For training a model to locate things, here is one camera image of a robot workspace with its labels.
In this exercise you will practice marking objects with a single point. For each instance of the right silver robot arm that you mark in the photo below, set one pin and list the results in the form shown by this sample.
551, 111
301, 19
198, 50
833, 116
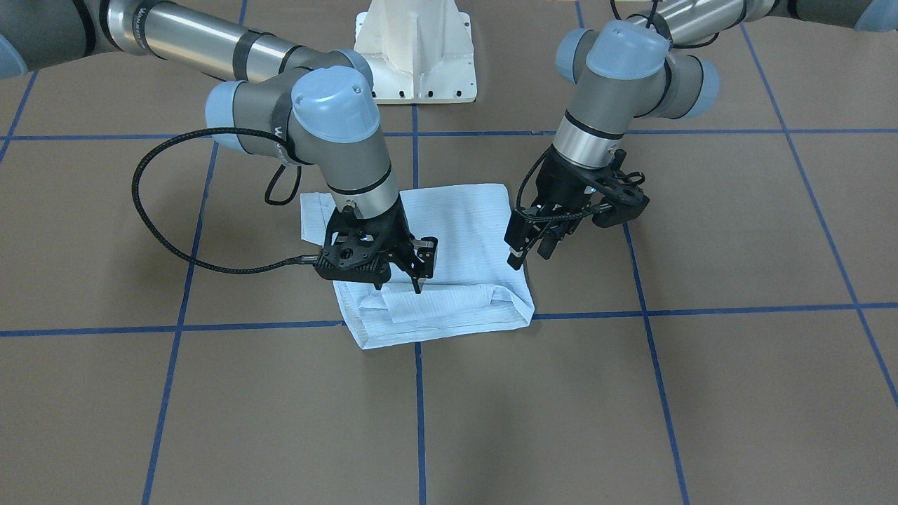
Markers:
274, 98

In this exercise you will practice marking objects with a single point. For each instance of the light blue button-up shirt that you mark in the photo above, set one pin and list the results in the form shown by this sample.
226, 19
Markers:
473, 288

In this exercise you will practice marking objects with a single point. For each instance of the white pedestal column base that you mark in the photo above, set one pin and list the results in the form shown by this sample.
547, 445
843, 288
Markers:
420, 52

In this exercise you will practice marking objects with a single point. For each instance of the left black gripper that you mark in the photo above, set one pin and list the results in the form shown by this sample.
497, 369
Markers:
563, 181

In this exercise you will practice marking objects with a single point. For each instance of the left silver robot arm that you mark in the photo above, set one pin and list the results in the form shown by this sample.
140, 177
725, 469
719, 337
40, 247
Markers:
637, 67

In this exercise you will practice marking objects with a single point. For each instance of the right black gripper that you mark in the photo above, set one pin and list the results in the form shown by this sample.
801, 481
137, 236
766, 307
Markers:
398, 235

